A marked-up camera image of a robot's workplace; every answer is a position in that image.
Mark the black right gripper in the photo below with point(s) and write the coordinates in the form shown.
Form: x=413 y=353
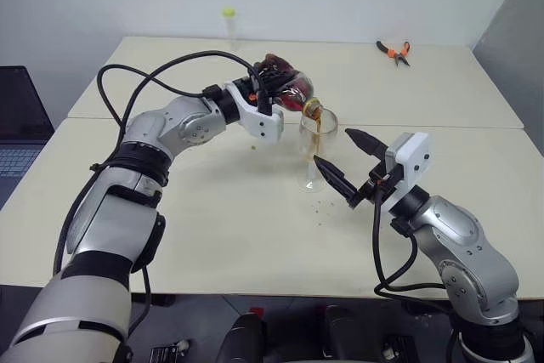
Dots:
x=378 y=184

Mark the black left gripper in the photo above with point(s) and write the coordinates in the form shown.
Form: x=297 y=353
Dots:
x=261 y=84

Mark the cola bottle with yellow cap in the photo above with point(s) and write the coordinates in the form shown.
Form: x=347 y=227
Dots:
x=293 y=86

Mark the clear glass cup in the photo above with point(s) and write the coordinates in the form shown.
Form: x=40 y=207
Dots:
x=316 y=146

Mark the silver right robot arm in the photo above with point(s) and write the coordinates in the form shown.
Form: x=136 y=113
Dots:
x=463 y=252

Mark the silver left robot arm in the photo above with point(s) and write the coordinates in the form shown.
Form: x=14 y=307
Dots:
x=115 y=210

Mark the scattered small crumbs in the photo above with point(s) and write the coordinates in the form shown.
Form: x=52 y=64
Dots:
x=321 y=210

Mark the clear tube with green cap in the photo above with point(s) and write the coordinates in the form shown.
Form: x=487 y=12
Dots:
x=230 y=27

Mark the orange and black pliers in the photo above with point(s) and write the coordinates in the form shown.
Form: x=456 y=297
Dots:
x=397 y=52

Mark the dark rounded shape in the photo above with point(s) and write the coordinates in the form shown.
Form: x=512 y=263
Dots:
x=244 y=339
x=346 y=335

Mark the dark laptop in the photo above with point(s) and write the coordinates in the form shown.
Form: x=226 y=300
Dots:
x=19 y=133

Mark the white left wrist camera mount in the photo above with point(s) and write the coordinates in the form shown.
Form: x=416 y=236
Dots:
x=263 y=123

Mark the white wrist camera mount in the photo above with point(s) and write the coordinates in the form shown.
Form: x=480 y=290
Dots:
x=263 y=123
x=412 y=163

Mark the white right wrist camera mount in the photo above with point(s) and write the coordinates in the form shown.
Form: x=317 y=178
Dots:
x=412 y=163

